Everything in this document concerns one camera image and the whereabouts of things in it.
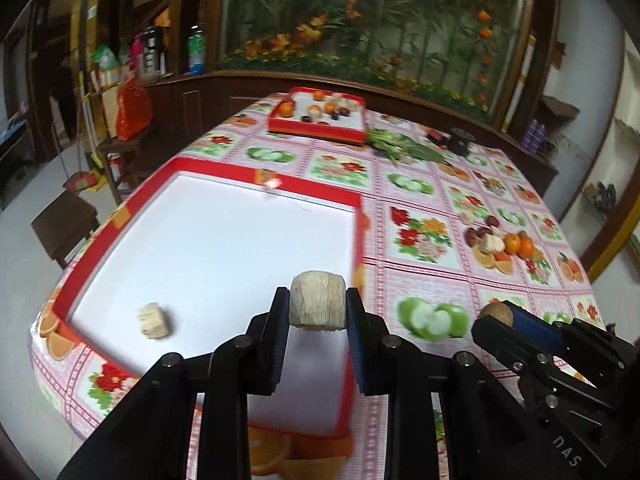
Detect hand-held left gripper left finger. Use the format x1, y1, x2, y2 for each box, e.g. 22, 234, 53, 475
57, 287, 292, 480

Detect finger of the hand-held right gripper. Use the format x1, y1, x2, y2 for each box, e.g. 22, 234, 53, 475
504, 302, 635, 407
472, 317, 617, 412

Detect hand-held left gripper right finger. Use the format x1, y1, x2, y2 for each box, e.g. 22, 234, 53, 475
345, 287, 566, 480

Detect brown round fruit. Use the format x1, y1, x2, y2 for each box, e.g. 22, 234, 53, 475
479, 302, 516, 329

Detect red rimmed white tray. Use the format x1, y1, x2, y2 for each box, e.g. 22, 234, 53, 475
50, 156, 369, 442
267, 87, 369, 147

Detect floral plastic tablecloth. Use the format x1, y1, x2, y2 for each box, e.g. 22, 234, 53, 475
30, 91, 607, 480

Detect dark object on shelf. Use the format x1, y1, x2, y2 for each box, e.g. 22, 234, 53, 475
582, 182, 619, 211

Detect black cylindrical device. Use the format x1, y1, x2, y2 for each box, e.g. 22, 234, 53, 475
446, 127, 475, 156

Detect green leafy vegetable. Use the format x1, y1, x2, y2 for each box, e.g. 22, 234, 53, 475
365, 127, 446, 165

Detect wooden stool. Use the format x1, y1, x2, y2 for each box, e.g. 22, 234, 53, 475
31, 190, 101, 269

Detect patterned seat cushion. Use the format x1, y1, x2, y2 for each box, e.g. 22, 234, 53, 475
62, 172, 104, 192

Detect red plastic bag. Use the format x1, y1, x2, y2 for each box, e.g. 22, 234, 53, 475
116, 80, 153, 142

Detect green plastic bottle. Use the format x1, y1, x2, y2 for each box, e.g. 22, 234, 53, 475
187, 25, 207, 76

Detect black steel thermos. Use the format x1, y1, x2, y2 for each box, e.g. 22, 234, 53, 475
142, 26, 166, 79

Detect green white bag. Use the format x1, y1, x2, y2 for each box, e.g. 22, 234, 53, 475
92, 45, 121, 74

